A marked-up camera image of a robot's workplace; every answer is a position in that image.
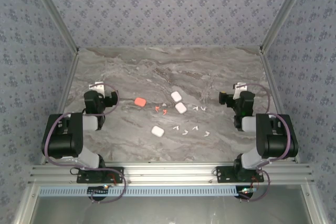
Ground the grey metal lower panel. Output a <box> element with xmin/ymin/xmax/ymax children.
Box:
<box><xmin>30</xmin><ymin>185</ymin><xmax>314</xmax><ymax>224</ymax></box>

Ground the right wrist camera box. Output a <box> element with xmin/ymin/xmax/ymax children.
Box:
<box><xmin>233</xmin><ymin>82</ymin><xmax>249</xmax><ymax>100</ymax></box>

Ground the slotted pale cable duct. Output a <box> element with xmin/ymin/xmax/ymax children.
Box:
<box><xmin>39</xmin><ymin>185</ymin><xmax>241</xmax><ymax>197</ymax></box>

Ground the aluminium lower frame bar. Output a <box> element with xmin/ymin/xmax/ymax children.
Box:
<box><xmin>300</xmin><ymin>185</ymin><xmax>330</xmax><ymax>224</ymax></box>
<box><xmin>13</xmin><ymin>185</ymin><xmax>40</xmax><ymax>224</ymax></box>

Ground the black controller board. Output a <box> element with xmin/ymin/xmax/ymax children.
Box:
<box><xmin>237</xmin><ymin>186</ymin><xmax>257</xmax><ymax>200</ymax></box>
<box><xmin>87</xmin><ymin>185</ymin><xmax>110</xmax><ymax>201</ymax></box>

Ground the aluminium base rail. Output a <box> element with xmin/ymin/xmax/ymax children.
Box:
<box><xmin>28</xmin><ymin>163</ymin><xmax>315</xmax><ymax>185</ymax></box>

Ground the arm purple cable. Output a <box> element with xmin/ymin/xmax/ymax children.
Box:
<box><xmin>43</xmin><ymin>82</ymin><xmax>127</xmax><ymax>204</ymax></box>
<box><xmin>240</xmin><ymin>82</ymin><xmax>292</xmax><ymax>203</ymax></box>

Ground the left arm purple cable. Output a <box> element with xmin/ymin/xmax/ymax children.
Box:
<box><xmin>43</xmin><ymin>82</ymin><xmax>127</xmax><ymax>204</ymax></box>

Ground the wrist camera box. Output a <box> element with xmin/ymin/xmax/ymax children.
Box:
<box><xmin>233</xmin><ymin>82</ymin><xmax>249</xmax><ymax>100</ymax></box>
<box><xmin>88</xmin><ymin>81</ymin><xmax>106</xmax><ymax>96</ymax></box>

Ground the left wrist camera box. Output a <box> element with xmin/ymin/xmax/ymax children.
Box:
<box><xmin>88</xmin><ymin>81</ymin><xmax>106</xmax><ymax>96</ymax></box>

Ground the aluminium frame post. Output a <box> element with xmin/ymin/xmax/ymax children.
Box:
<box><xmin>259</xmin><ymin>0</ymin><xmax>313</xmax><ymax>53</ymax></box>
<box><xmin>26</xmin><ymin>0</ymin><xmax>80</xmax><ymax>53</ymax></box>

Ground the aluminium table side rail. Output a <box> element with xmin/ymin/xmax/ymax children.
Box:
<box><xmin>40</xmin><ymin>50</ymin><xmax>80</xmax><ymax>165</ymax></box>
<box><xmin>259</xmin><ymin>50</ymin><xmax>300</xmax><ymax>164</ymax></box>

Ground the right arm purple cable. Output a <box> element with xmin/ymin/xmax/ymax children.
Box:
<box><xmin>240</xmin><ymin>82</ymin><xmax>292</xmax><ymax>203</ymax></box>

